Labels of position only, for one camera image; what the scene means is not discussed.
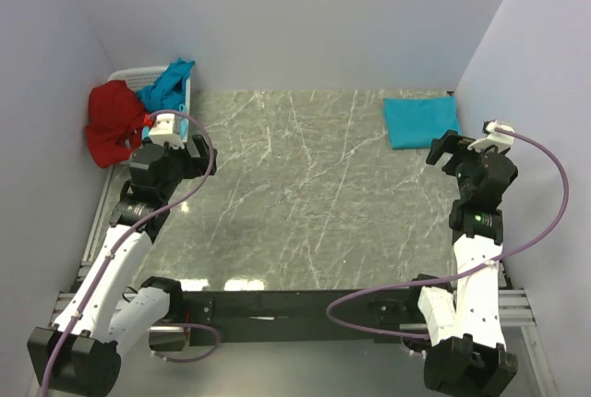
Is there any blue t shirt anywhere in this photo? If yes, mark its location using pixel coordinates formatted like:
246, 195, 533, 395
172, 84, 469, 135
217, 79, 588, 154
383, 96, 462, 150
136, 58, 195, 113

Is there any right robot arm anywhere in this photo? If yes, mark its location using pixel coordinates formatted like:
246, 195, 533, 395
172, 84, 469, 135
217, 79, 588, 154
405, 130, 518, 396

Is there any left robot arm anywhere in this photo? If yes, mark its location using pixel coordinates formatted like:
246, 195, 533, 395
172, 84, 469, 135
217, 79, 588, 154
27, 135, 216, 396

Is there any red t shirt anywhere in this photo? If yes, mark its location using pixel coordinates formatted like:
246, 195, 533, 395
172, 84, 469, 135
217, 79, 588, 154
84, 79, 147, 168

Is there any folded blue t shirt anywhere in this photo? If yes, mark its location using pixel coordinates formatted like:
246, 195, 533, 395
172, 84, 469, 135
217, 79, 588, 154
383, 96, 462, 150

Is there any white laundry basket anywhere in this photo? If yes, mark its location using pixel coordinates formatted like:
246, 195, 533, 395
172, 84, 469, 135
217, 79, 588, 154
104, 59, 195, 150

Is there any black base beam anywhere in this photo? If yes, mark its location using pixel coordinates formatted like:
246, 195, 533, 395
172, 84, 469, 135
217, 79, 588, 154
163, 289, 426, 343

